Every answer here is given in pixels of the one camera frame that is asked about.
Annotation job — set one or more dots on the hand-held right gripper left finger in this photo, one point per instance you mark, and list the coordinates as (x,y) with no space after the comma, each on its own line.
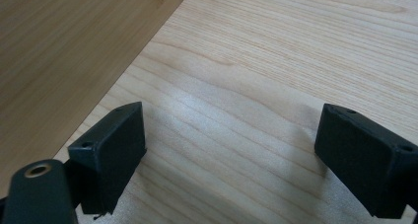
(111,158)

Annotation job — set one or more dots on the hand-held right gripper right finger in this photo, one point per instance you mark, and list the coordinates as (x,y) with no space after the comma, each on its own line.
(364,164)

